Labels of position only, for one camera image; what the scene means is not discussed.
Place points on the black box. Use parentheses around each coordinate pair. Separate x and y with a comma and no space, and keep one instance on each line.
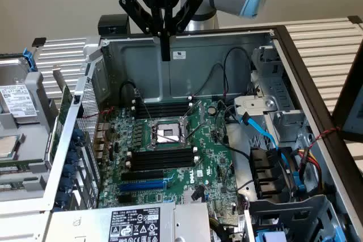
(112,23)

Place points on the white case sticker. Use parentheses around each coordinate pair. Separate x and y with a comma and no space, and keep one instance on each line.
(178,55)

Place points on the open metal PC case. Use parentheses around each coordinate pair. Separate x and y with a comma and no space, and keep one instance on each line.
(198,74)

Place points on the black table end cap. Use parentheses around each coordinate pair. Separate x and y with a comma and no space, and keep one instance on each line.
(39,42)
(355,20)

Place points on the coin cell battery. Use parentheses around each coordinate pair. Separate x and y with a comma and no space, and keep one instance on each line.
(212,110)

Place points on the green graphics card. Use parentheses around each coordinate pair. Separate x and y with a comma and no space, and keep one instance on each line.
(63,106)

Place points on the silver metal disk bay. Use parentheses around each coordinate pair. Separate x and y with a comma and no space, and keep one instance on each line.
(280,89)

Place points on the thin metal locking lever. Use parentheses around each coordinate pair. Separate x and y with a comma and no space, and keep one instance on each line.
(195,132)
(167,137)

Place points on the silver hard disk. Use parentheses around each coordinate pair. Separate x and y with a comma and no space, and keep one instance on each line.
(14,77)

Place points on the CPU socket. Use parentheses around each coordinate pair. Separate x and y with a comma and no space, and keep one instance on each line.
(166,133)

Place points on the blue slot clip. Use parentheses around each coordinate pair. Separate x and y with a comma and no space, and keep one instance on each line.
(66,183)
(72,157)
(61,197)
(69,170)
(78,135)

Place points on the green motherboard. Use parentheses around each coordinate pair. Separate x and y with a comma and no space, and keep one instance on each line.
(210,145)

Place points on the long black expansion slot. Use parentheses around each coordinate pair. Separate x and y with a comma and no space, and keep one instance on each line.
(141,175)

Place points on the blue expansion slot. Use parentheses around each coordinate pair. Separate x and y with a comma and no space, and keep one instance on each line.
(141,186)

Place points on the silver CPU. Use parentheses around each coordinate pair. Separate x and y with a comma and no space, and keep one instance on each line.
(7,147)

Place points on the black fan shroud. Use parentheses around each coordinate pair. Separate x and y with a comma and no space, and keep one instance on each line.
(266,174)

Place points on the short black expansion slot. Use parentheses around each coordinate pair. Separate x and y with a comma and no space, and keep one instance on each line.
(124,199)

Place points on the small silver heat sink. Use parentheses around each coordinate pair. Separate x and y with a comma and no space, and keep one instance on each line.
(188,196)

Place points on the grey parts rack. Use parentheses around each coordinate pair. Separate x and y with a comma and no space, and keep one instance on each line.
(31,179)

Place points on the silver power supply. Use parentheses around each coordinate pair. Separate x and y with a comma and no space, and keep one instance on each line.
(85,225)

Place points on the grey metal drive cage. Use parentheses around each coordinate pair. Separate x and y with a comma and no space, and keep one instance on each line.
(297,213)

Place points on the blue plastic block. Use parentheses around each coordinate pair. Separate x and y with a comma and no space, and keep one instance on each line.
(270,237)

